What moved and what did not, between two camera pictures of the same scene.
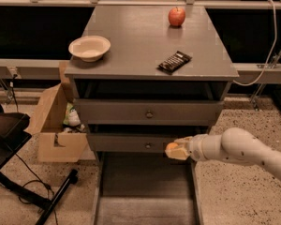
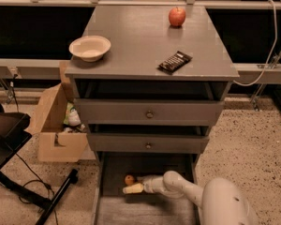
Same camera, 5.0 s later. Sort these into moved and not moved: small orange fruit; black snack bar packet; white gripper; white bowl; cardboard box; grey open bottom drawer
Moved: small orange fruit; white gripper
Not moved: cardboard box; white bowl; black snack bar packet; grey open bottom drawer
